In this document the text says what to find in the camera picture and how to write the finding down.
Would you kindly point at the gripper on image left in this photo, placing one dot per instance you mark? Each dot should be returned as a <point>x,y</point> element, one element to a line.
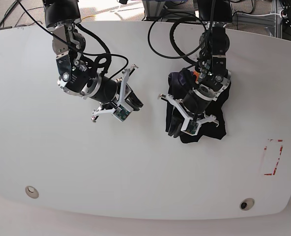
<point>112,93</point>

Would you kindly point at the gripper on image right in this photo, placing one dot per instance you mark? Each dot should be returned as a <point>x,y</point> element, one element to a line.
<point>196,105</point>

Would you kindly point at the black t-shirt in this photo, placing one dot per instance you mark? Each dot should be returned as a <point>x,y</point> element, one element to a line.
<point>181,82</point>

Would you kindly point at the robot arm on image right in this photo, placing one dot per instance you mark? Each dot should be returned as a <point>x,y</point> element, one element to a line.
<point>214,42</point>

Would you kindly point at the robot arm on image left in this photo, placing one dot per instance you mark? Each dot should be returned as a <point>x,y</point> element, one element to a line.
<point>79,75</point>

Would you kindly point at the table grommet hole right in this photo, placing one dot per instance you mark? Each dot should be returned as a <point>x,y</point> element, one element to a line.
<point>247,204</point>

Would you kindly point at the red tape rectangle marking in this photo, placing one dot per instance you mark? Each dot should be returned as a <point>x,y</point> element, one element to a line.
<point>271,156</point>

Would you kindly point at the white table grommet left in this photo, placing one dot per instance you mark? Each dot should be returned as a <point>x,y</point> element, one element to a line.
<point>31,192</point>

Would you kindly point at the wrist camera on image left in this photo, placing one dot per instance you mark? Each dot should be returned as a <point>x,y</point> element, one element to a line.
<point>121,113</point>

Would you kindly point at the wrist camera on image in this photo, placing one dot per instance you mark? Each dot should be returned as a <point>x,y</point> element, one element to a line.
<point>121,113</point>
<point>190,127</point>

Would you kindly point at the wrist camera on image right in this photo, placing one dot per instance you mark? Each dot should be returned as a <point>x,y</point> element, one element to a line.
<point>190,127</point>

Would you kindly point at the aluminium frame rail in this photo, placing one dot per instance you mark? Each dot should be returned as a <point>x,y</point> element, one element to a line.
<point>267,14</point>

